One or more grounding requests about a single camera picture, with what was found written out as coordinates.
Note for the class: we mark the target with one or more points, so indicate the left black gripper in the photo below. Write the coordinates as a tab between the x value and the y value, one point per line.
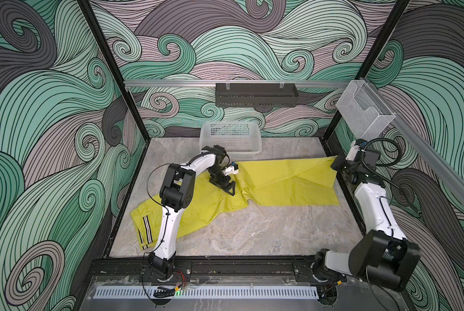
220	184

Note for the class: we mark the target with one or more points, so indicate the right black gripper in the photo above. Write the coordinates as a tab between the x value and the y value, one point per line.
336	164

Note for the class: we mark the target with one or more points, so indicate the yellow-green long pants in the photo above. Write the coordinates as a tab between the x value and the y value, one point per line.
278	185

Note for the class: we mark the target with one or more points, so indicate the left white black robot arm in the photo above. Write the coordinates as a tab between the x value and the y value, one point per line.
176	194

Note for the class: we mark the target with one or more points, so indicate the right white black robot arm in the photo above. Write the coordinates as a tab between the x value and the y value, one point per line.
384	257

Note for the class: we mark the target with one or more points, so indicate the white plastic mesh basket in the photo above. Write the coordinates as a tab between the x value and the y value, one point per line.
241	140

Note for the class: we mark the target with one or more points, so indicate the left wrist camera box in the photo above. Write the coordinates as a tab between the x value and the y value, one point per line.
231	169

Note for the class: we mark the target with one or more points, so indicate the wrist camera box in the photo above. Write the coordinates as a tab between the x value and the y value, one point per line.
354	149
231	169

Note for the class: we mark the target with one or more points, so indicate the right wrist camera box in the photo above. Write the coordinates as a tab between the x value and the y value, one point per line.
354	149

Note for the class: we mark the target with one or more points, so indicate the clear acrylic wall holder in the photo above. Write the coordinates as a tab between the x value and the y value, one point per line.
364	110

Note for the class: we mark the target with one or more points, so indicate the back aluminium rail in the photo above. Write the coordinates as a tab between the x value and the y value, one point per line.
181	83

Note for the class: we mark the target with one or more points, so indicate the aluminium rail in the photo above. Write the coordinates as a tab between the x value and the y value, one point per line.
442	169
181	83

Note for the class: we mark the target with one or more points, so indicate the black perforated wall tray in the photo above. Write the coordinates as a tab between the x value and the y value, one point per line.
262	96

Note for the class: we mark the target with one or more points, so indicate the right aluminium rail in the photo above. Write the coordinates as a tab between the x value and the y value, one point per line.
442	169

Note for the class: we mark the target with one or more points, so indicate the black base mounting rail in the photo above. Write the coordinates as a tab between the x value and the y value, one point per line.
202	268

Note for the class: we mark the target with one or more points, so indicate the white slotted cable duct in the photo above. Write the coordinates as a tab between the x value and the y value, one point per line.
210	292

